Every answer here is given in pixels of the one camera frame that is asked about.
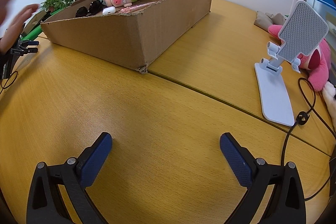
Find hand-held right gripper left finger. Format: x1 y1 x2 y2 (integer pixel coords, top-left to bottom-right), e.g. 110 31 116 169
26 132 113 224

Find cardboard box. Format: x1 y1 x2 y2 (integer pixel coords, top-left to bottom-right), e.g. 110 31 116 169
40 0 214 74

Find black clamp mount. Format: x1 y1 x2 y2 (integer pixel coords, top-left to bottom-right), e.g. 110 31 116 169
10 40 40 77

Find pink pen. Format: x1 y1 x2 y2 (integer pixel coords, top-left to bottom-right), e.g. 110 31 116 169
117 1 155 14

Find thin black cable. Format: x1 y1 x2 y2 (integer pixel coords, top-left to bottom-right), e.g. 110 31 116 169
0 70 19 94

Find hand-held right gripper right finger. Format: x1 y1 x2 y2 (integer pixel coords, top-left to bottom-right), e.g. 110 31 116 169
220 133 306 224

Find white panda plush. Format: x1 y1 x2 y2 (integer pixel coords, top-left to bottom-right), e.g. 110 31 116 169
322 81 336 119

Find pink bear plush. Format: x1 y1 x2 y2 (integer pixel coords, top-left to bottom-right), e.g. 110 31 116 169
268 25 332 92

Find beige cloth bag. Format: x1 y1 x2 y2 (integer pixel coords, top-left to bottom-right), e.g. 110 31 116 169
254 11 289 29

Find person's left hand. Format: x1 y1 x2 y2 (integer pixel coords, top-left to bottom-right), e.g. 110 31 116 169
0 0 61 55

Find black sunglasses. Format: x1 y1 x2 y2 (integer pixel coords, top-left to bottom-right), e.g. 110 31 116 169
76 0 107 18

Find green frame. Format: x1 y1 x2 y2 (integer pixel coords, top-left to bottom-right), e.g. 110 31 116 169
20 7 63 42

